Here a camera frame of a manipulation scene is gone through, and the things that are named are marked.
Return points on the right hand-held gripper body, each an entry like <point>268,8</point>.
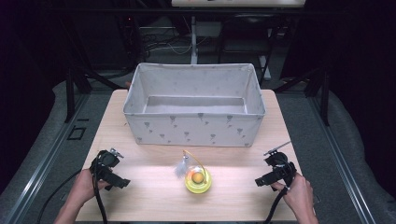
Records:
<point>281,165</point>

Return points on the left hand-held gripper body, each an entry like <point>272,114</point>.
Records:
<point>106,160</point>

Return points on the yellow cat toy with feather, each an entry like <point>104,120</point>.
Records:
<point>199,186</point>

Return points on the grey printed fabric storage box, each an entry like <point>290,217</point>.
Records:
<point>193,128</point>

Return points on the person's right hand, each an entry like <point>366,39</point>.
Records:
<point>299,194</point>

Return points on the person's left hand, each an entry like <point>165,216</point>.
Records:
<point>82,189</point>

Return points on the orange ball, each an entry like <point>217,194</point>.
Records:
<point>197,177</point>

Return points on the black metal stand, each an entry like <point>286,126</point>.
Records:
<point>71,93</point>
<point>323,96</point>

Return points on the white stand pole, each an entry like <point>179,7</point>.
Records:
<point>194,40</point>

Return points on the black horizontal bar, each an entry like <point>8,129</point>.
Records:
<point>124,11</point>

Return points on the metal floor rail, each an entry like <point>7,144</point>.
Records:
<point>46,158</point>
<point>339,161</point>

